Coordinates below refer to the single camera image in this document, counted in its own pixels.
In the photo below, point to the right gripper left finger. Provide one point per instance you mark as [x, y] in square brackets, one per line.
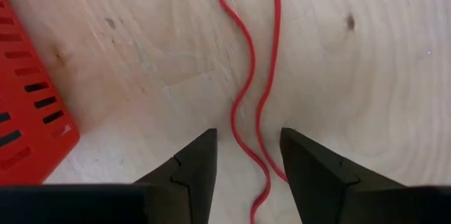
[201, 160]

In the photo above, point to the red plastic basket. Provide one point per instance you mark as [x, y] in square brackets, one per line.
[28, 111]

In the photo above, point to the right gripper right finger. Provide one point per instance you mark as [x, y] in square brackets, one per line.
[310, 167]

